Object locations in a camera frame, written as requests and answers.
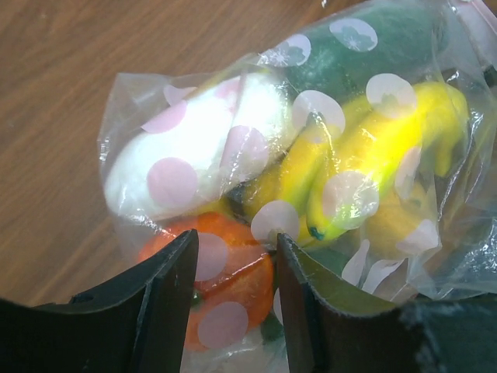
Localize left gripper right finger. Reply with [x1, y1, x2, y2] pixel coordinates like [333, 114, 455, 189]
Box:
[276, 234, 496, 372]

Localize clear polka dot zip bag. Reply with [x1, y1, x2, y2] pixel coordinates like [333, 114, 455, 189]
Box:
[99, 1, 496, 372]

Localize yellow fake bananas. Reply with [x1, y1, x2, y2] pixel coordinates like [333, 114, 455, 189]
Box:
[242, 82, 469, 244]

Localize orange fake tomato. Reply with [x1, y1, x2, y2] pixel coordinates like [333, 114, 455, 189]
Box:
[138, 212, 274, 352]

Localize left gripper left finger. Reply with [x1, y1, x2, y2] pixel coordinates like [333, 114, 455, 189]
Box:
[1, 230, 199, 372]

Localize small orange fake fruit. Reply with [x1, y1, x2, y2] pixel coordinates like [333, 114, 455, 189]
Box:
[365, 183, 433, 260]

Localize green fake cucumber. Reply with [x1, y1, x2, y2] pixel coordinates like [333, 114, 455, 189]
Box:
[283, 4, 447, 103]

